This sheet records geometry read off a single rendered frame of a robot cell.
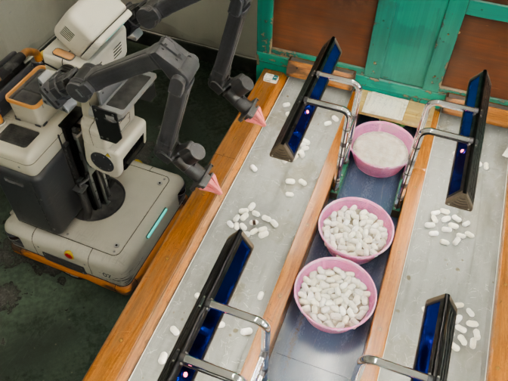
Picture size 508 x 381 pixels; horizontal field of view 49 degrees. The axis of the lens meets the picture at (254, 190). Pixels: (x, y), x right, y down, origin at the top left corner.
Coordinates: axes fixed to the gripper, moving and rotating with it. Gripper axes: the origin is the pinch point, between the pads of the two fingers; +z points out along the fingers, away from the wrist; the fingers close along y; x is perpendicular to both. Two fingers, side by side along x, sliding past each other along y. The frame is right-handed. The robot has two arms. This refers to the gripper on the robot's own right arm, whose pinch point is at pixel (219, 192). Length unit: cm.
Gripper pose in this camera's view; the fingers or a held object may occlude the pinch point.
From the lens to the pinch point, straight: 194.5
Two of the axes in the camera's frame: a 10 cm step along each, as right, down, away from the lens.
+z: 7.1, 6.3, 3.3
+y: 3.5, -7.1, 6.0
